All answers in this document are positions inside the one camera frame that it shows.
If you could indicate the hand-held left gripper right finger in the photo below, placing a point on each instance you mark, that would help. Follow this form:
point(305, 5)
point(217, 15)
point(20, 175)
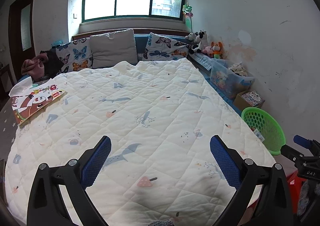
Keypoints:
point(223, 159)

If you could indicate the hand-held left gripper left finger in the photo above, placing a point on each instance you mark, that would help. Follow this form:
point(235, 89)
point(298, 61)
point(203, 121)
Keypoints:
point(98, 158)

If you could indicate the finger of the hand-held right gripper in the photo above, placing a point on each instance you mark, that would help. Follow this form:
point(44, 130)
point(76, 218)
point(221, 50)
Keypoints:
point(292, 156)
point(302, 141)

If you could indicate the green plastic basket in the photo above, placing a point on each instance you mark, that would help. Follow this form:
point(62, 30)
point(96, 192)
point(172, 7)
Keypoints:
point(275, 136)

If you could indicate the red plastic stool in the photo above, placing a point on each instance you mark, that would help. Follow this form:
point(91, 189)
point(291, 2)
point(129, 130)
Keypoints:
point(292, 186)

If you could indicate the cardboard box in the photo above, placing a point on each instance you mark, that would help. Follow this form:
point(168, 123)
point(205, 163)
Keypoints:
point(237, 103)

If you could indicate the patterned flat box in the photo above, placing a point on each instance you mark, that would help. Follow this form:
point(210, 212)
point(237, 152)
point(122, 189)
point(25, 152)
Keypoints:
point(253, 98)

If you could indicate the clear plastic storage bin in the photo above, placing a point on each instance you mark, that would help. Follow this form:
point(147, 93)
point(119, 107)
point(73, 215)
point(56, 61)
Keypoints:
point(225, 81)

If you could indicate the white quilted blanket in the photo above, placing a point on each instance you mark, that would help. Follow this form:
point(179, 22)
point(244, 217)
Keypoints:
point(150, 96)

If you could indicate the cartoon picture book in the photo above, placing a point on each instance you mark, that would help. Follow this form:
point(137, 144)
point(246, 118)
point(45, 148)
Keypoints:
point(35, 103)

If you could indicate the spotted white cloth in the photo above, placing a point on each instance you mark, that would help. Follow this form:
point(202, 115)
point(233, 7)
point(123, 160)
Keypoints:
point(237, 68)

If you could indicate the grey star print mat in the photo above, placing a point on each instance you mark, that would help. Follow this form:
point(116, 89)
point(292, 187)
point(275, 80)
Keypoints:
point(7, 121)

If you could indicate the long patterned box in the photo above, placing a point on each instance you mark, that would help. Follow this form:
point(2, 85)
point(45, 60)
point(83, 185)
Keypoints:
point(202, 61)

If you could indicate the small butterfly print pillow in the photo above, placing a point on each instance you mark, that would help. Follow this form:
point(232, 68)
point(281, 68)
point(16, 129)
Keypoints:
point(77, 56)

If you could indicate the dark cloth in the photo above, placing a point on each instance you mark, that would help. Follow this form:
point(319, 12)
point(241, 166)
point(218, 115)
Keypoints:
point(52, 63)

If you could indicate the orange fox plush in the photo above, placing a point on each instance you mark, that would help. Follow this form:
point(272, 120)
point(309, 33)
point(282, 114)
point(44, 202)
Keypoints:
point(217, 49)

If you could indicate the pink plush toy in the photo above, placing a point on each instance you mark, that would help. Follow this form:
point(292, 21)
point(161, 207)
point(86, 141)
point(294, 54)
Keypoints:
point(207, 50)

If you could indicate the grey pillow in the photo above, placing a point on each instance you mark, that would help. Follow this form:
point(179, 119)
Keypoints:
point(112, 48)

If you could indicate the pink cloth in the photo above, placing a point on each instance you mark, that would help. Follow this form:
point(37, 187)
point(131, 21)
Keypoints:
point(32, 66)

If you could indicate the black and white cow plush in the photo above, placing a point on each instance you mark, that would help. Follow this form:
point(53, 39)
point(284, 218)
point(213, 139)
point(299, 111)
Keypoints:
point(201, 39)

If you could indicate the grey plush toy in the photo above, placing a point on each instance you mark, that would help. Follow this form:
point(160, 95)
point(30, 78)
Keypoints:
point(190, 36)

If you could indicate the large butterfly print pillow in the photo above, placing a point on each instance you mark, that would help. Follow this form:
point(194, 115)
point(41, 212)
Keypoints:
point(162, 46)

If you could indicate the brown wooden headboard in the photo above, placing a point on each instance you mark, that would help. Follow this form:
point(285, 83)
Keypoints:
point(142, 31)

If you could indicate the colourful pinwheel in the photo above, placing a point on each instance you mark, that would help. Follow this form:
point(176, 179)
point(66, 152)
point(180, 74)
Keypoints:
point(187, 9)

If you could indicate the dark wooden door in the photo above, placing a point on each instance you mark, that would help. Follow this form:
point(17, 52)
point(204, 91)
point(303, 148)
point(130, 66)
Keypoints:
point(15, 28)

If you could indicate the green framed window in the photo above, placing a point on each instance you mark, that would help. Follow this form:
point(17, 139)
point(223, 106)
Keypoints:
point(132, 1)

